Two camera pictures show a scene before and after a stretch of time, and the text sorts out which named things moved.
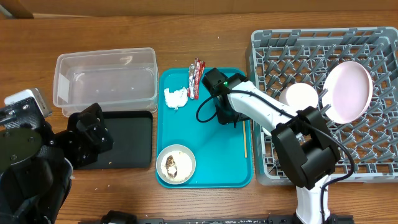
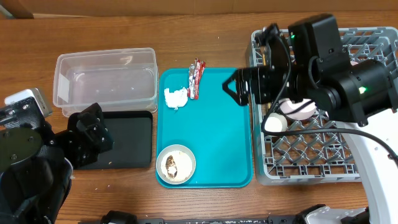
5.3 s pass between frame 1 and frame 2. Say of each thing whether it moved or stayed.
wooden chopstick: moved
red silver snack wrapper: stayed
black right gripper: moved
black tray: stayed
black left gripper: stayed
